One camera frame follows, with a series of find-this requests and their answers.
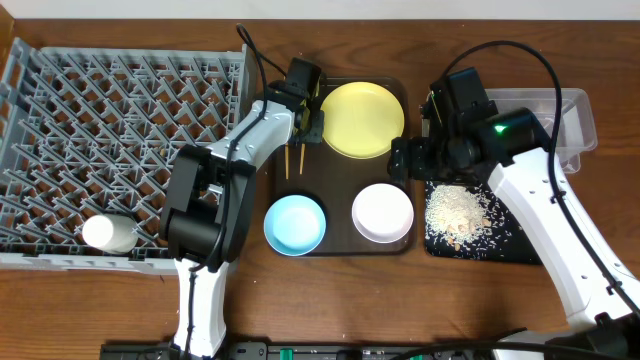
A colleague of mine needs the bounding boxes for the wooden chopstick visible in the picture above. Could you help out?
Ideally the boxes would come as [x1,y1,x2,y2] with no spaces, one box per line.
[299,143,306,175]
[284,144,290,180]

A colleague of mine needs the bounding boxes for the white bowl with food scraps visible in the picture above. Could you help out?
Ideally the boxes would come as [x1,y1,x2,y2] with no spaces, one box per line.
[351,183,414,244]

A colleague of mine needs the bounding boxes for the white cup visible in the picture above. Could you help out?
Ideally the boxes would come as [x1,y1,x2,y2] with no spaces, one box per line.
[82,214,138,254]

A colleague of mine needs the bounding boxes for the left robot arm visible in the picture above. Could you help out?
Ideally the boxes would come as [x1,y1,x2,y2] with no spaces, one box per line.
[159,58,323,359]

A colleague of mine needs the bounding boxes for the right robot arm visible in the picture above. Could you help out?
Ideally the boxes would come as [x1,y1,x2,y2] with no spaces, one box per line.
[388,68,639,359]

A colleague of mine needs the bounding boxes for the black waste tray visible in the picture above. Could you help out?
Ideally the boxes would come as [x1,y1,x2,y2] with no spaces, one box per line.
[424,182,541,265]

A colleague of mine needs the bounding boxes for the clear plastic waste bin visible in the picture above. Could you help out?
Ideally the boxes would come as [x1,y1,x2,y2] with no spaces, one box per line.
[422,87,599,175]

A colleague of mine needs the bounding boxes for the grey plastic dishwasher rack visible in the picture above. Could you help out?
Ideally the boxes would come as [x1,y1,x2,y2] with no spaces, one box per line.
[1,39,256,275]

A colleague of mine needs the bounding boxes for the dark brown serving tray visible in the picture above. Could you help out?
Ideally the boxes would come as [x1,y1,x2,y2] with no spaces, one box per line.
[267,75,416,257]

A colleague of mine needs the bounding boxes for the yellow round plate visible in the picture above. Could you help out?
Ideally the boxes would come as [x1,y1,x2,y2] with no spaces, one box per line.
[321,82,405,159]

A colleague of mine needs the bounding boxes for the spilled rice food scraps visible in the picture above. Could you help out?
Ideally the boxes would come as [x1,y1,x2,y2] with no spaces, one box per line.
[425,185,507,252]

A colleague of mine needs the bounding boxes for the light blue bowl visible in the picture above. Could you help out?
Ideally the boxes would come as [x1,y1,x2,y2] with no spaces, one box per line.
[263,195,327,257]

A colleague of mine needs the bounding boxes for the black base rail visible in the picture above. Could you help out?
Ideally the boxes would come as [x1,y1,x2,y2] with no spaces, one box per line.
[99,340,601,360]

